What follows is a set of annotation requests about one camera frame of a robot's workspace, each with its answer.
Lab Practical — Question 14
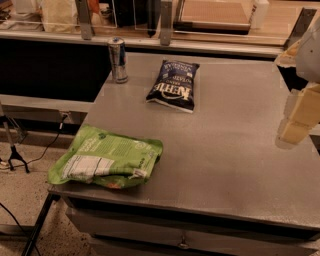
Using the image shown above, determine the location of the blue Kettle chip bag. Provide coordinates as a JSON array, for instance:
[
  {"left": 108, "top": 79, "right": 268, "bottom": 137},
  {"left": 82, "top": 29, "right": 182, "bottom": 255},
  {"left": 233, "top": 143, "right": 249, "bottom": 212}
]
[{"left": 146, "top": 60, "right": 200, "bottom": 113}]

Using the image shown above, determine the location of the black power cable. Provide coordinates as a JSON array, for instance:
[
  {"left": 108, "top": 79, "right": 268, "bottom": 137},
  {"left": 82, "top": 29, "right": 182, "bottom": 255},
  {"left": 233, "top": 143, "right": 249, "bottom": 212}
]
[{"left": 16, "top": 113, "right": 69, "bottom": 168}]

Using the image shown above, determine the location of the green snack bag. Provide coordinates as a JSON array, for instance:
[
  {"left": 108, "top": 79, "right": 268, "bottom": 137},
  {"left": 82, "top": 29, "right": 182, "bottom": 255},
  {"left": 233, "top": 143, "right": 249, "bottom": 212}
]
[{"left": 48, "top": 125, "right": 163, "bottom": 189}]

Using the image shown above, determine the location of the beige paper bag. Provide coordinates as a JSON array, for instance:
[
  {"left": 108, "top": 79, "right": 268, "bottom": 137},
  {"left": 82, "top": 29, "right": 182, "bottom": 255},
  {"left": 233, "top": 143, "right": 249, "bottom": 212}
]
[{"left": 40, "top": 0, "right": 77, "bottom": 33}]

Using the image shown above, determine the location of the metal shelf post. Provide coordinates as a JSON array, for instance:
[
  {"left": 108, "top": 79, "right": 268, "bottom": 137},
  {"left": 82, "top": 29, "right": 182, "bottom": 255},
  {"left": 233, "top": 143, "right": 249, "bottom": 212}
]
[
  {"left": 160, "top": 0, "right": 172, "bottom": 46},
  {"left": 75, "top": 0, "right": 94, "bottom": 40}
]

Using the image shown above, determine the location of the black table leg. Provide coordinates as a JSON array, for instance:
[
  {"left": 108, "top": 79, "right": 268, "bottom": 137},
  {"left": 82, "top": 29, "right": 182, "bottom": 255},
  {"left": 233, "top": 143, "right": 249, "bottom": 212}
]
[{"left": 21, "top": 194, "right": 60, "bottom": 256}]

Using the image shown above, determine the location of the grey table drawer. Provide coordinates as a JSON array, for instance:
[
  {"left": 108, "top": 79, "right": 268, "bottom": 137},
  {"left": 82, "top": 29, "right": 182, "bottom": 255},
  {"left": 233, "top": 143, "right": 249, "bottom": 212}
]
[{"left": 66, "top": 208, "right": 318, "bottom": 256}]

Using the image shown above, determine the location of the black tripod stand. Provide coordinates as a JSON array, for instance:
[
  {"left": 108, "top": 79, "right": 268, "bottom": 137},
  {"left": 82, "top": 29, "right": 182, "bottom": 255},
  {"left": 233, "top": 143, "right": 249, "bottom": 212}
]
[{"left": 0, "top": 102, "right": 29, "bottom": 173}]

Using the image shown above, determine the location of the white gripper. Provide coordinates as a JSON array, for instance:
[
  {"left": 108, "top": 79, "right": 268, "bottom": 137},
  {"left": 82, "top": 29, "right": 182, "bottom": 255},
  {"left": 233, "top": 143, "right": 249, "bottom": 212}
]
[{"left": 274, "top": 18, "right": 320, "bottom": 149}]

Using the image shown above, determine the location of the black floor cable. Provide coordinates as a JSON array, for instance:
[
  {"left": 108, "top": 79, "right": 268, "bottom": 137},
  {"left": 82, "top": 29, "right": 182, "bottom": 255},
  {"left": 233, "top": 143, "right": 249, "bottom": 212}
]
[{"left": 0, "top": 201, "right": 43, "bottom": 256}]

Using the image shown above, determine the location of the silver blue energy drink can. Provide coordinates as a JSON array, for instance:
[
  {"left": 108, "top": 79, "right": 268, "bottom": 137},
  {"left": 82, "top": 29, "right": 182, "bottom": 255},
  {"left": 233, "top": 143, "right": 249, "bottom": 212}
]
[{"left": 108, "top": 37, "right": 128, "bottom": 83}]

